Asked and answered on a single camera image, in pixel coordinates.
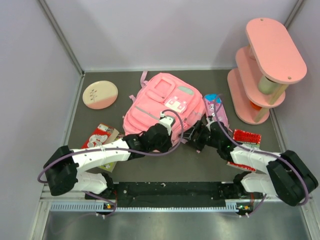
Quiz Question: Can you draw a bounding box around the cream and pink plate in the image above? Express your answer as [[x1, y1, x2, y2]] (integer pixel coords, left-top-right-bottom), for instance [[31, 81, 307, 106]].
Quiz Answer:
[[82, 80, 118, 110]]

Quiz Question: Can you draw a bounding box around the red thick paperback book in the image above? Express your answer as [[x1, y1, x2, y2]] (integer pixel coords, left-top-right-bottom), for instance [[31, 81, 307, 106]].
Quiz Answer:
[[82, 123, 120, 149]]

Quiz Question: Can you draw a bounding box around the red colourful picture book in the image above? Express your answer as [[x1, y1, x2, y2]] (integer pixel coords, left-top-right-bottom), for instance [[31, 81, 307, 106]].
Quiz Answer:
[[227, 129, 261, 172]]

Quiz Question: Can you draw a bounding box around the green thin booklet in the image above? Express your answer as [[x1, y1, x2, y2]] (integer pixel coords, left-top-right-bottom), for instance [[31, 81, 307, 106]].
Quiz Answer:
[[99, 162, 117, 173]]

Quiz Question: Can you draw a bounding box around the pink student backpack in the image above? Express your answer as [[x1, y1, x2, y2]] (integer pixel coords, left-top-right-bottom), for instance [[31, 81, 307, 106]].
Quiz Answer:
[[122, 71, 206, 146]]

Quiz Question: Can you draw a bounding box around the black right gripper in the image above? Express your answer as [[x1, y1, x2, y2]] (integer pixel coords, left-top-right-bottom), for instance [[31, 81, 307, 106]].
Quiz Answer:
[[179, 120, 221, 151]]

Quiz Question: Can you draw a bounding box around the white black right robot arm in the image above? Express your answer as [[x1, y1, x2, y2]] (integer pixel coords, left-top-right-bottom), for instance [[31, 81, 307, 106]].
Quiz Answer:
[[183, 121, 319, 207]]

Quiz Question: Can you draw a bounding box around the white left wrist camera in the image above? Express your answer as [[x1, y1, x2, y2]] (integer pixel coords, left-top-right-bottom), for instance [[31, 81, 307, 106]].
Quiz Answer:
[[159, 112, 176, 136]]

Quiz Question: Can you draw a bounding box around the pink three-tier wooden shelf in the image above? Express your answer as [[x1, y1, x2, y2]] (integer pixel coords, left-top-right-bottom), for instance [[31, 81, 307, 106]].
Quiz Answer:
[[227, 17, 307, 125]]

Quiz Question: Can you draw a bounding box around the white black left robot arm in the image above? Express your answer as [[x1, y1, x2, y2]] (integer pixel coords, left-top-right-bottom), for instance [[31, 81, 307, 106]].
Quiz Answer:
[[43, 123, 172, 199]]

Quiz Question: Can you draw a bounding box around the pale green cup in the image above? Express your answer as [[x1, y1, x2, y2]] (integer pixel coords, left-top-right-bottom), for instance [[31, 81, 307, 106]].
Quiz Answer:
[[258, 76, 278, 95]]

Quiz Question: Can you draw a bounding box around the pink cartoon pencil case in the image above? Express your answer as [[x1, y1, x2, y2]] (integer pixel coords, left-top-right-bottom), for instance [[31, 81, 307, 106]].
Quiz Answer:
[[203, 94, 229, 128]]

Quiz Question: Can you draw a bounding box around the orange bowl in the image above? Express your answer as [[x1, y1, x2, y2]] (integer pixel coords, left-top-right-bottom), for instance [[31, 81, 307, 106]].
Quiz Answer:
[[250, 101, 262, 111]]

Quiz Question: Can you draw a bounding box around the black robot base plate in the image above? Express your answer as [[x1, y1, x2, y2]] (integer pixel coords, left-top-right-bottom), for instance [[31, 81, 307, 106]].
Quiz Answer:
[[99, 181, 263, 208]]

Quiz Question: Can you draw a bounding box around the grey slotted cable duct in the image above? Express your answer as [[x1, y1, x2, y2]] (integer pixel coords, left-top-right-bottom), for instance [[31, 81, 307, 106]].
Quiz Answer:
[[49, 201, 251, 213]]

